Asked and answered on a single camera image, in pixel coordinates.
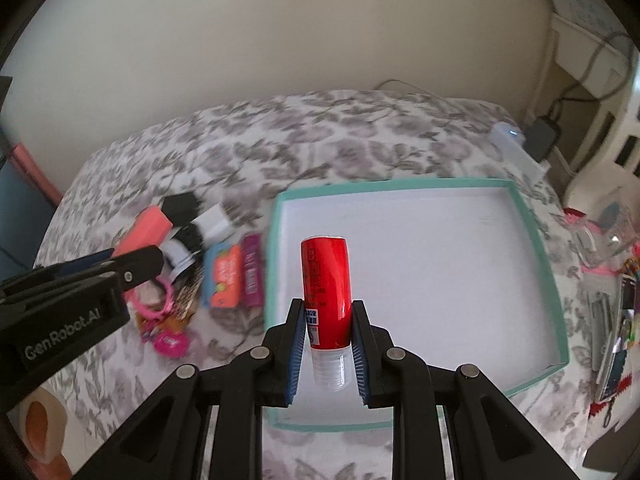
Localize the red glue stick tube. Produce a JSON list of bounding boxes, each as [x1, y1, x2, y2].
[[300, 236, 352, 392]]

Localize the orange blue toy block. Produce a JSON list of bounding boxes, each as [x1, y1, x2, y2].
[[202, 243, 242, 309]]

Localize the black gold patterned lighter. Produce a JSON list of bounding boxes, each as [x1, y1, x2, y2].
[[174, 266, 203, 323]]

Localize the white charger cube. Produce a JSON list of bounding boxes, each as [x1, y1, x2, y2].
[[192, 204, 233, 247]]

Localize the black power adapter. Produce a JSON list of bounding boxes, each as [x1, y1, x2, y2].
[[160, 192, 201, 228]]

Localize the tape roll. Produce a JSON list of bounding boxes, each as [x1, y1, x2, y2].
[[18, 387, 67, 465]]

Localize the pink sunglasses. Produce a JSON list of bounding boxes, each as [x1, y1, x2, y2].
[[129, 276, 174, 321]]

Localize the teal white shallow box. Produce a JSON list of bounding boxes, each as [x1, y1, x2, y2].
[[264, 178, 570, 396]]

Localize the pink candy wrapper toy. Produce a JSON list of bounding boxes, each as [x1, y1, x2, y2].
[[137, 315, 190, 359]]

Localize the magenta lighter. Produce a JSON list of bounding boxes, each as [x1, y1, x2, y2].
[[241, 233, 264, 308]]

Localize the coral pink eraser block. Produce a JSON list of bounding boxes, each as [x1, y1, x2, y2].
[[112, 205, 172, 257]]

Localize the floral grey white blanket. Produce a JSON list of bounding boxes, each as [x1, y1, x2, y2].
[[37, 90, 615, 479]]

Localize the white power bank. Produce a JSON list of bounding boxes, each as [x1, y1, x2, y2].
[[489, 122, 550, 184]]

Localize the black charger with cable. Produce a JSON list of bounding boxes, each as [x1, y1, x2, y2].
[[523, 116, 561, 162]]

